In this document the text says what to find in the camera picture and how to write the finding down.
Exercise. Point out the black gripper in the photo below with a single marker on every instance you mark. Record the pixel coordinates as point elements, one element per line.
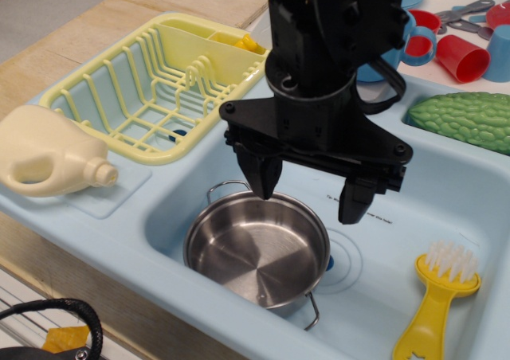
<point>329,132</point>

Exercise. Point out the stainless steel pot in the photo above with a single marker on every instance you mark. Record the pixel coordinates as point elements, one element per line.
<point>272,252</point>

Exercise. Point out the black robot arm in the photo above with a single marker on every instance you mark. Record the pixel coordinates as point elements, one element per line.
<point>328,77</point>

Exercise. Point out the blue cup behind arm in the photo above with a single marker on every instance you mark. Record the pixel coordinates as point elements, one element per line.
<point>366,74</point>

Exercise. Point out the blue sink drain plug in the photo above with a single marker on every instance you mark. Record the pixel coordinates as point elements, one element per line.
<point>331,263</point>

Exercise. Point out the yellow item in rack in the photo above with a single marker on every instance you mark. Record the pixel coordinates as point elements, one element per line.
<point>249,44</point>

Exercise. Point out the yellow dish drying rack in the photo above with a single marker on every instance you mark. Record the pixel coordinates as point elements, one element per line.
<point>156,93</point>

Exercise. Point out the light blue toy sink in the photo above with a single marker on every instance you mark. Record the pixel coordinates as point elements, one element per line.
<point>124,165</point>

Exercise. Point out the yellow dish brush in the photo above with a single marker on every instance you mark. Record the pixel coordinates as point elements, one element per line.
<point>448,272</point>

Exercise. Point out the green bitter melon toy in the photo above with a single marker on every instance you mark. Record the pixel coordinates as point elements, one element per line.
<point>477,118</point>

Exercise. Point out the red plastic cup lying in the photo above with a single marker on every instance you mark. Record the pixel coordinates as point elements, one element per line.
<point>463,60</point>

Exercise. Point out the grey toy cutlery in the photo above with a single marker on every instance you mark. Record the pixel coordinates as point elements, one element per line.
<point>467,18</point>

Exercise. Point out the cream plastic detergent bottle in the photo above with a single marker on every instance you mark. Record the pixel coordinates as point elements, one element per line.
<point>44,154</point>

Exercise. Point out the blue cup at right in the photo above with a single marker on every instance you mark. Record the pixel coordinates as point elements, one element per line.
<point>498,49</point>

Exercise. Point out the yellow tape piece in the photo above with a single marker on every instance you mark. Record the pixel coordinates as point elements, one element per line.
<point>65,338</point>

